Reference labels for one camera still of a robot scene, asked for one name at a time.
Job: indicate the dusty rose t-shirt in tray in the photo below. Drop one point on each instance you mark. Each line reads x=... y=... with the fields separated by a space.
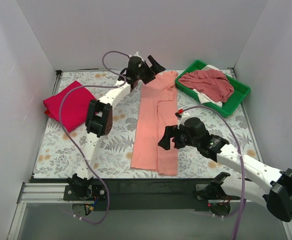
x=213 y=83

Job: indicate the orange folded garment under red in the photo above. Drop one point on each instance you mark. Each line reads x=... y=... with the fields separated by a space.
x=47 y=112

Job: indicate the folded crimson red t-shirt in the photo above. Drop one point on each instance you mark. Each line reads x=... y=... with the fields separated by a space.
x=75 y=106

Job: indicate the white garment in tray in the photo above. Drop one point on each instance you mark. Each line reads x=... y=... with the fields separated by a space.
x=203 y=98

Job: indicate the aluminium front frame rail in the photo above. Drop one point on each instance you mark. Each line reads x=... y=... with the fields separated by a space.
x=140 y=194

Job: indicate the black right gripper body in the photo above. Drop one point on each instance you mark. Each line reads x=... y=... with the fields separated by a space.
x=174 y=137

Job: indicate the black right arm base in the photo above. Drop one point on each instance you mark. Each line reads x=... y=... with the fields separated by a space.
x=218 y=200

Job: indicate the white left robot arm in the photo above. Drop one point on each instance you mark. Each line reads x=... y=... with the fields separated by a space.
x=99 y=118

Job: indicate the floral patterned table mat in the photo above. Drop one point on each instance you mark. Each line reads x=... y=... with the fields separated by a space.
x=59 y=155

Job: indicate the salmon pink t-shirt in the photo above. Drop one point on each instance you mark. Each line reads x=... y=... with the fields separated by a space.
x=158 y=105

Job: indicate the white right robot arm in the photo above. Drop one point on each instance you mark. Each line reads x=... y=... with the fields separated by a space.
x=259 y=183

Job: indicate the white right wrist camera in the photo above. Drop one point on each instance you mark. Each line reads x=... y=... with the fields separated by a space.
x=182 y=116

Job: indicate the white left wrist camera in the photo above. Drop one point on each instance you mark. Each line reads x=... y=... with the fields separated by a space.
x=137 y=55

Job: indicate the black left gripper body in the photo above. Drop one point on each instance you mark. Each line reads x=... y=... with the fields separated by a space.
x=147 y=73

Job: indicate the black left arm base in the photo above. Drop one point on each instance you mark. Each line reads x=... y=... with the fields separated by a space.
x=84 y=191

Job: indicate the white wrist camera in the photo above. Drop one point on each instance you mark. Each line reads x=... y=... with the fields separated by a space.
x=137 y=55
x=182 y=116

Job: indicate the green plastic tray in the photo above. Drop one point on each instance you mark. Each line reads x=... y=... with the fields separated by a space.
x=240 y=90

